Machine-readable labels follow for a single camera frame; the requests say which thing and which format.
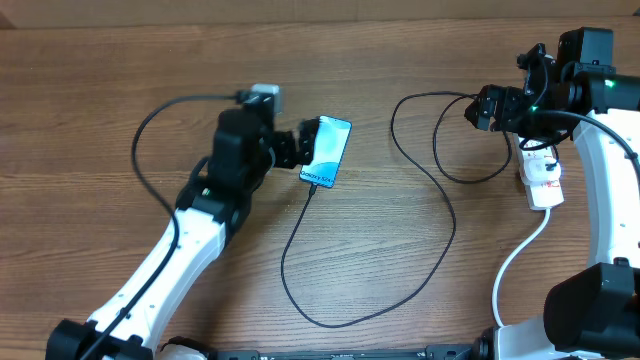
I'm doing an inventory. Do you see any white power strip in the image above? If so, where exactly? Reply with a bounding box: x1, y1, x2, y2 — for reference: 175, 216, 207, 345
512, 134, 564, 211

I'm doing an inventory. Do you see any white charger plug adapter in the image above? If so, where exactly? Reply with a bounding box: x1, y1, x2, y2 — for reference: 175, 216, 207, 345
520, 153, 562, 186

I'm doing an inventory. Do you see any Samsung Galaxy S24 smartphone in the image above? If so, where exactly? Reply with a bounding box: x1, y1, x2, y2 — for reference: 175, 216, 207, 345
299, 115, 352, 188

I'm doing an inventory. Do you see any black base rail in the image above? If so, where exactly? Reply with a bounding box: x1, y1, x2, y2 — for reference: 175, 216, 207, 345
155, 344, 472, 360

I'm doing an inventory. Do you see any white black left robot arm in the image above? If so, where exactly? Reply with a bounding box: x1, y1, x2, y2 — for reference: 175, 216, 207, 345
45, 106, 329, 359

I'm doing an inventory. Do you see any white power strip cord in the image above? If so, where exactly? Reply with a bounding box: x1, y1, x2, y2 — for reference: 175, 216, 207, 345
491, 207, 553, 329

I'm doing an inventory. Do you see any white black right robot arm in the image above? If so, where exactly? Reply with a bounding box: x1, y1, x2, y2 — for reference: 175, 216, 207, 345
465, 27, 639, 359

